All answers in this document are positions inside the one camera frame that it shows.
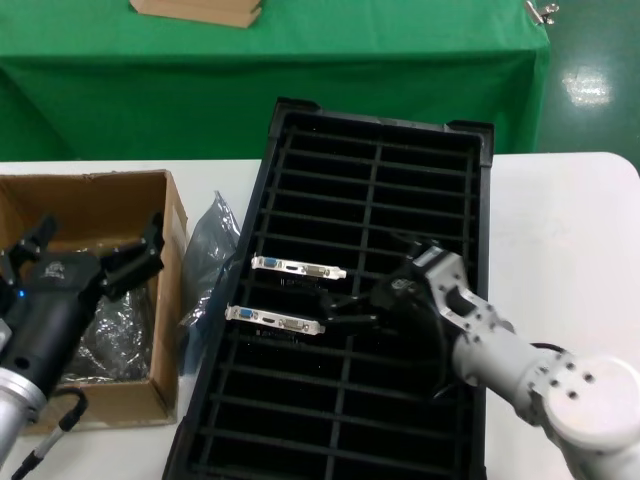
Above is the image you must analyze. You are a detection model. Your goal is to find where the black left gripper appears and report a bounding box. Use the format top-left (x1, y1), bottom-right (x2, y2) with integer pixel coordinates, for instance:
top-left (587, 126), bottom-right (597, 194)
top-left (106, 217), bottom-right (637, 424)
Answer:
top-left (0, 212), bottom-right (166, 391)

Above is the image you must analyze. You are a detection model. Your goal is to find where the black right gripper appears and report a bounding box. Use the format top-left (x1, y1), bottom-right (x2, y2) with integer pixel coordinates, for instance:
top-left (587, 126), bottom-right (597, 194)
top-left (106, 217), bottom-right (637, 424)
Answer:
top-left (319, 269), bottom-right (444, 329)

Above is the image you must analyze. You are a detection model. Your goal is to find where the graphics card with silver bracket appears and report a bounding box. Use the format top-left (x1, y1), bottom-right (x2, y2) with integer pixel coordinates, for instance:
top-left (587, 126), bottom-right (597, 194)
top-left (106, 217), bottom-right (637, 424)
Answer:
top-left (251, 253), bottom-right (348, 289)
top-left (224, 303), bottom-right (326, 346)

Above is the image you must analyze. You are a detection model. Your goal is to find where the grey antistatic bag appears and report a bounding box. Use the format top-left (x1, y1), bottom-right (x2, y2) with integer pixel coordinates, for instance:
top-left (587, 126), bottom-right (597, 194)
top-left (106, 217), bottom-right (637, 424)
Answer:
top-left (179, 189), bottom-right (241, 376)
top-left (64, 287), bottom-right (156, 384)

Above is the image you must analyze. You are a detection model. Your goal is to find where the black slotted container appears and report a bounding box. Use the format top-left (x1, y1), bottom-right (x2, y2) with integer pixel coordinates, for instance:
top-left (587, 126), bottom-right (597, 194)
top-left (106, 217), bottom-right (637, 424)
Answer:
top-left (162, 97), bottom-right (496, 480)

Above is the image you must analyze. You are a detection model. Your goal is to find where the open brown cardboard box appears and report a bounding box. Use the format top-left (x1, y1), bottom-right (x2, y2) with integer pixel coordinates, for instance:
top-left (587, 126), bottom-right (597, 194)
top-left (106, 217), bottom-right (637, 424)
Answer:
top-left (0, 169), bottom-right (189, 434)

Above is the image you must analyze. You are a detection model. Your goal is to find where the flat folded cardboard box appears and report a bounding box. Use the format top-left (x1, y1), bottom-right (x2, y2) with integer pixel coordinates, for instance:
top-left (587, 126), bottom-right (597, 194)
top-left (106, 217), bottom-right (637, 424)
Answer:
top-left (128, 0), bottom-right (264, 30)

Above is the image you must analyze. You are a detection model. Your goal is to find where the green tablecloth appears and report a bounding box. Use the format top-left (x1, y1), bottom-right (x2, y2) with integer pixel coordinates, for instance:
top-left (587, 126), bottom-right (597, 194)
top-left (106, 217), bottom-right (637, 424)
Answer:
top-left (0, 0), bottom-right (551, 164)

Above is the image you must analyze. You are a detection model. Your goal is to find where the metal binder clip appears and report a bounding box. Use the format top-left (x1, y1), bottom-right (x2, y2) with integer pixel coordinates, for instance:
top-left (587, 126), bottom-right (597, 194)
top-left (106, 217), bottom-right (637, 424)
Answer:
top-left (524, 0), bottom-right (560, 25)

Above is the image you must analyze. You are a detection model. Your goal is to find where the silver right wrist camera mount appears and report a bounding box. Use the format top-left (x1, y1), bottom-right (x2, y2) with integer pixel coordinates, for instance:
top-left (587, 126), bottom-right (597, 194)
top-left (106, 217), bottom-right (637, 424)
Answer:
top-left (409, 247), bottom-right (516, 346)

